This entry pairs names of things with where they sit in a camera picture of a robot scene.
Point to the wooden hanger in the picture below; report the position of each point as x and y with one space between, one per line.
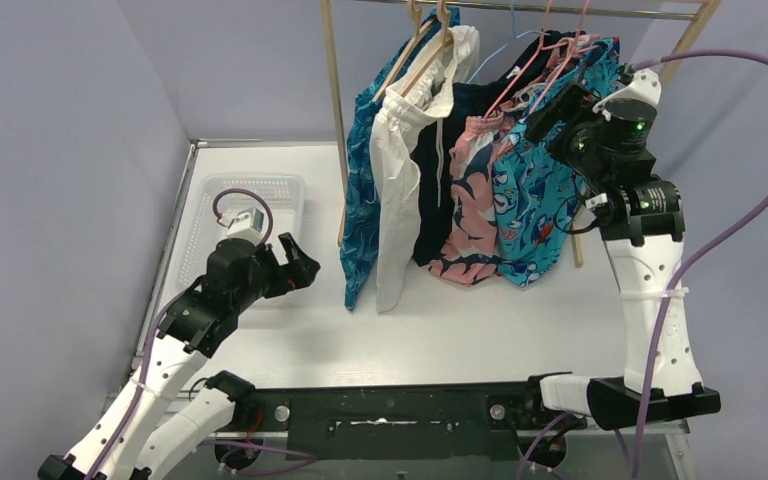
420 29
444 42

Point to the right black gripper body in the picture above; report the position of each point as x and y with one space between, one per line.
574 106

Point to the pink navy floral shorts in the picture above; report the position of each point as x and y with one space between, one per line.
470 254

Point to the pink hanger of floral shorts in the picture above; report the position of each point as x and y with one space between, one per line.
539 46

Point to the dark teal patterned shorts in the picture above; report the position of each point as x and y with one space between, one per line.
360 237

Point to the white drawstring shorts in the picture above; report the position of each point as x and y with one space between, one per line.
395 134

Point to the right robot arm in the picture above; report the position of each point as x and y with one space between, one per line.
641 223

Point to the light blue shark shorts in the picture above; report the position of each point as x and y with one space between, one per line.
534 196

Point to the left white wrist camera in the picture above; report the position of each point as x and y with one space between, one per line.
249 224

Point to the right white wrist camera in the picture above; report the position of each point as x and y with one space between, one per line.
643 85

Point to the light blue hanger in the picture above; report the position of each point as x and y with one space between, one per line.
513 34

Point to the white plastic basket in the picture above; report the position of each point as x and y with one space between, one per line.
248 206

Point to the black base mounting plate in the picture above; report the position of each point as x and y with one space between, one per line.
420 422

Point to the navy blue shorts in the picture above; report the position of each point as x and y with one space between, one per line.
431 153

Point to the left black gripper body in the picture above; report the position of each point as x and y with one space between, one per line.
278 266

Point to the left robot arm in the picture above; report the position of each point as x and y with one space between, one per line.
131 440

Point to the wooden hanger front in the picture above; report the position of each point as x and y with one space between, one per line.
444 42

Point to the pink plastic hanger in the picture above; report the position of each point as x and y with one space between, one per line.
573 47

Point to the wooden hanger rear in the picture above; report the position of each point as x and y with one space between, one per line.
420 29

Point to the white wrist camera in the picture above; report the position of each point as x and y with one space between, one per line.
643 85
249 224

